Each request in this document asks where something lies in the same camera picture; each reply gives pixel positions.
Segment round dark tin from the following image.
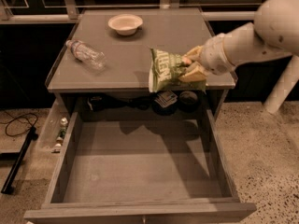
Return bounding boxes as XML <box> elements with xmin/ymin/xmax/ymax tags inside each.
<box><xmin>178</xmin><ymin>91</ymin><xmax>199</xmax><ymax>112</ymax></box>

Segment green jalapeno chip bag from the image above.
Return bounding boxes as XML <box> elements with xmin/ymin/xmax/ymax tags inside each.
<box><xmin>149</xmin><ymin>49</ymin><xmax>206</xmax><ymax>92</ymax></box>

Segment small bottle white cap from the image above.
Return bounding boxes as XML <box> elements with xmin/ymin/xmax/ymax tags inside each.
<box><xmin>60</xmin><ymin>118</ymin><xmax>68</xmax><ymax>127</ymax></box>

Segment stack of dark cards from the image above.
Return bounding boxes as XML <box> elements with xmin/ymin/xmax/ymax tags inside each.
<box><xmin>155</xmin><ymin>91</ymin><xmax>178</xmax><ymax>108</ymax></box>

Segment small white capped item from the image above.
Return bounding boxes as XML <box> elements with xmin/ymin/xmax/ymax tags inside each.
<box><xmin>52</xmin><ymin>143</ymin><xmax>62</xmax><ymax>153</ymax></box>

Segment open grey top drawer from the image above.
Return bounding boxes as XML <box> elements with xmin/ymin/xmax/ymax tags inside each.
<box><xmin>24</xmin><ymin>107</ymin><xmax>256</xmax><ymax>224</ymax></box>

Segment white paper bowl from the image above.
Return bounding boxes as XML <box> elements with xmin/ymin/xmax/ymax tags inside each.
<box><xmin>108</xmin><ymin>14</ymin><xmax>143</xmax><ymax>36</ymax></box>

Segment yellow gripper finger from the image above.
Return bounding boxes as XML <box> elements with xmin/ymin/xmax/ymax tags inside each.
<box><xmin>182</xmin><ymin>46</ymin><xmax>202</xmax><ymax>65</ymax></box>
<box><xmin>178</xmin><ymin>62</ymin><xmax>208</xmax><ymax>82</ymax></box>

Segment small green bottle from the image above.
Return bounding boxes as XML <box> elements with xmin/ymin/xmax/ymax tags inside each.
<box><xmin>56</xmin><ymin>128</ymin><xmax>66</xmax><ymax>141</ymax></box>

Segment black floor stand bar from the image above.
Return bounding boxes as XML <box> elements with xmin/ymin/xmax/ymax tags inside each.
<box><xmin>1</xmin><ymin>126</ymin><xmax>38</xmax><ymax>194</ymax></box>

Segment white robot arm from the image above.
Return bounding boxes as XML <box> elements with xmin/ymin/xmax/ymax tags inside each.
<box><xmin>179</xmin><ymin>0</ymin><xmax>299</xmax><ymax>114</ymax></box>

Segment black device inside cabinet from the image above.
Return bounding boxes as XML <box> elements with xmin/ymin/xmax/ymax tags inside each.
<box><xmin>87</xmin><ymin>93</ymin><xmax>153</xmax><ymax>111</ymax></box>

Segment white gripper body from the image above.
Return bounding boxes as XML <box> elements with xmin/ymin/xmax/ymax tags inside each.
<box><xmin>200</xmin><ymin>33</ymin><xmax>235</xmax><ymax>76</ymax></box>

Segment clear plastic side bin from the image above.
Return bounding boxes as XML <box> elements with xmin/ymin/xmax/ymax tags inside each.
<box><xmin>37</xmin><ymin>101</ymin><xmax>70</xmax><ymax>153</ymax></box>

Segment grey cabinet counter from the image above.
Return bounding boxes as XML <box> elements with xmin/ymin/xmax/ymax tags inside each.
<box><xmin>45</xmin><ymin>7</ymin><xmax>239</xmax><ymax>123</ymax></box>

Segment clear plastic water bottle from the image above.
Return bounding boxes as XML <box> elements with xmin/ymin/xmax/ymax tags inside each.
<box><xmin>66</xmin><ymin>40</ymin><xmax>106</xmax><ymax>71</ymax></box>

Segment metal window rail frame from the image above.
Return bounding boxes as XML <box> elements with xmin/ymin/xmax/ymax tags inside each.
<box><xmin>0</xmin><ymin>0</ymin><xmax>292</xmax><ymax>26</ymax></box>

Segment black floor cable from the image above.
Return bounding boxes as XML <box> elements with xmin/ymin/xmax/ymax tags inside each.
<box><xmin>0</xmin><ymin>109</ymin><xmax>40</xmax><ymax>138</ymax></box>

